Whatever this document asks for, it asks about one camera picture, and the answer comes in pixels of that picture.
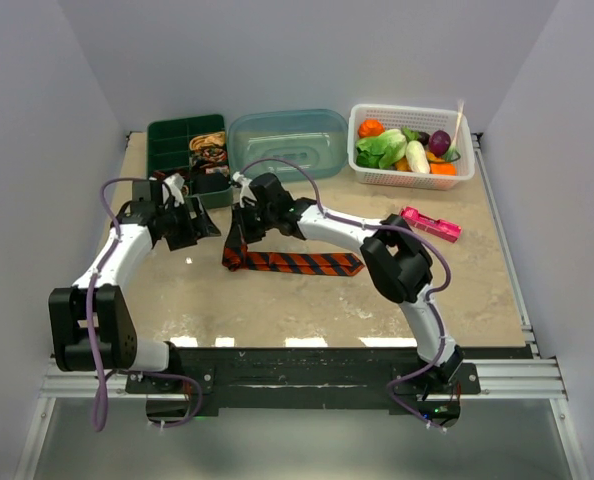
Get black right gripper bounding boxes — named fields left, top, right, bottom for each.
left=226, top=200, right=277, bottom=248

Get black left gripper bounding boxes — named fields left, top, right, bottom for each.
left=157, top=195, right=220, bottom=252

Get orange navy striped tie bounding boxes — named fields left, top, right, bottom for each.
left=222, top=244, right=364, bottom=277

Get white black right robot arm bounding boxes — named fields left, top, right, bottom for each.
left=222, top=172, right=464, bottom=393

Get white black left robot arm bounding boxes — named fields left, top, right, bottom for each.
left=48, top=174, right=220, bottom=392

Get rolled dark patterned tie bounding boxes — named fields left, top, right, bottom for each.
left=189, top=150, right=228, bottom=173

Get rolled patterned tie top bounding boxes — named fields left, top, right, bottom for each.
left=189, top=131, right=226, bottom=151

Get green compartment organizer box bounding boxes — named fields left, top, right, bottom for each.
left=147, top=114, right=233, bottom=209

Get teal translucent plastic tub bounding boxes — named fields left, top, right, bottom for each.
left=227, top=109, right=348, bottom=182

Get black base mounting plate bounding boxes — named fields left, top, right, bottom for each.
left=126, top=347, right=481, bottom=427

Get green toy lettuce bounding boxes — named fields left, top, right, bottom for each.
left=355, top=129, right=408, bottom=170

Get orange toy pumpkin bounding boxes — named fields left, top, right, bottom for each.
left=357, top=119, right=385, bottom=138

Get yellow toy pepper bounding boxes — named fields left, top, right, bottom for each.
left=395, top=157, right=411, bottom=172

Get white toy radish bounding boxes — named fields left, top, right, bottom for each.
left=405, top=140, right=430, bottom=174

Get pink rectangular box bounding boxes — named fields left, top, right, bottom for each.
left=400, top=206, right=462, bottom=243

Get dark purple toy eggplant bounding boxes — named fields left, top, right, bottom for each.
left=413, top=131, right=430, bottom=146

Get orange toy carrot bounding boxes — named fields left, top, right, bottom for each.
left=430, top=162, right=457, bottom=176

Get white perforated plastic basket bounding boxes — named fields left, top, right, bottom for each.
left=347, top=100, right=475, bottom=191

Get purple toy onion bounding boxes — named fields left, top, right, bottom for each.
left=428, top=130, right=452, bottom=157

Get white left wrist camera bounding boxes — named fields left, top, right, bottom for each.
left=164, top=173, right=185, bottom=207

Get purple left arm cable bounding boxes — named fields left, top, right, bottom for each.
left=86, top=177, right=203, bottom=432

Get aluminium frame rail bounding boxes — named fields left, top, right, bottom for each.
left=15, top=348, right=590, bottom=479

